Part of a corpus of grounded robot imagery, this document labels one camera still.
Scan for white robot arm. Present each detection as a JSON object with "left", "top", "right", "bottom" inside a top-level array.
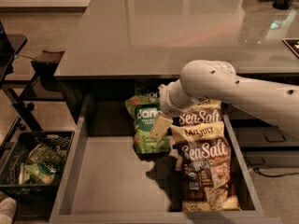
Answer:
[{"left": 159, "top": 60, "right": 299, "bottom": 136}]

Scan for front Sea Salt chip bag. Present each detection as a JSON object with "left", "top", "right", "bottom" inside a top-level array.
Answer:
[{"left": 171, "top": 121, "right": 239, "bottom": 212}]

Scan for sea salt chip bag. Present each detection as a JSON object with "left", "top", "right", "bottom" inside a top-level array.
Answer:
[
  {"left": 171, "top": 121, "right": 239, "bottom": 212},
  {"left": 178, "top": 99, "right": 222, "bottom": 126}
]

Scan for white shoe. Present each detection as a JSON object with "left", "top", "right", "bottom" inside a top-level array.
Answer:
[{"left": 0, "top": 198, "right": 17, "bottom": 224}]

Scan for green Dang bag in crate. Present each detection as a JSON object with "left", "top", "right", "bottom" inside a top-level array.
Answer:
[{"left": 24, "top": 161, "right": 58, "bottom": 185}]

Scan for black tablet on counter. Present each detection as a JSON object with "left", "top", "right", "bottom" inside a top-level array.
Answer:
[{"left": 283, "top": 38, "right": 299, "bottom": 58}]

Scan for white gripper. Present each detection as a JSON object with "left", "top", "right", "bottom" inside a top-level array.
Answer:
[{"left": 149, "top": 80, "right": 193, "bottom": 139}]

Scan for green Dang rice chip bag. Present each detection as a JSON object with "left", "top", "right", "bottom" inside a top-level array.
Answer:
[{"left": 125, "top": 95, "right": 170, "bottom": 154}]

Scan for grey open drawer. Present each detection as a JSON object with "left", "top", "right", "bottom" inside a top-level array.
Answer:
[{"left": 50, "top": 94, "right": 283, "bottom": 224}]

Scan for dark chair with armrest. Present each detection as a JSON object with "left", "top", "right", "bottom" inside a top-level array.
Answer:
[{"left": 0, "top": 22, "right": 66, "bottom": 132}]

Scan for black cable on floor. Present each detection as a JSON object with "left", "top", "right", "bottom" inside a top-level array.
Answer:
[{"left": 252, "top": 167, "right": 299, "bottom": 179}]

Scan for green snack bag in crate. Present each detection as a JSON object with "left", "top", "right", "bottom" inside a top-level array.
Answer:
[{"left": 27, "top": 143, "right": 62, "bottom": 164}]

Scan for black plastic crate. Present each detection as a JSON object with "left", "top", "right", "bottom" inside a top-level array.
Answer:
[{"left": 0, "top": 130, "right": 76, "bottom": 203}]

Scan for lower cabinet drawers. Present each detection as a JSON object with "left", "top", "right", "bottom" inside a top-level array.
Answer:
[{"left": 225, "top": 75, "right": 299, "bottom": 170}]

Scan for rear Sea Salt chip bag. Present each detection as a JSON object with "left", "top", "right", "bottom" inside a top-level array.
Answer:
[{"left": 178, "top": 99, "right": 222, "bottom": 126}]

